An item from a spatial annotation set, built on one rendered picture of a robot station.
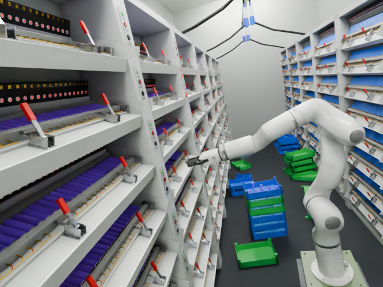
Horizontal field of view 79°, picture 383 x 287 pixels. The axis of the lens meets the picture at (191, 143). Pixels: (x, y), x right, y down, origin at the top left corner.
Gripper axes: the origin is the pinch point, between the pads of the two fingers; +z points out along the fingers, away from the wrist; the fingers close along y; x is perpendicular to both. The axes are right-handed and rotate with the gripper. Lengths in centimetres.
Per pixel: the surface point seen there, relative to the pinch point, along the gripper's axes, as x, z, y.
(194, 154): -6.9, 10.0, 42.2
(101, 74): 49, 11, -28
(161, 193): -1.1, 7.8, -27.5
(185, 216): -27.3, 13.8, -1.7
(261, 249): -107, -8, 63
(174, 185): -7.4, 11.1, -5.9
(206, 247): -67, 20, 23
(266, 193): -67, -26, 78
